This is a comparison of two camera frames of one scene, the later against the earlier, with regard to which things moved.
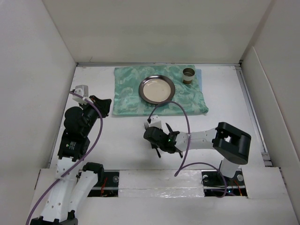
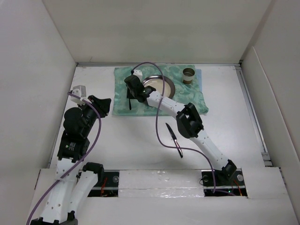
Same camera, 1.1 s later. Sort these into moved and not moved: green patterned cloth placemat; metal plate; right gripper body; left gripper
Moved: right gripper body
Not moved: metal plate; left gripper; green patterned cloth placemat
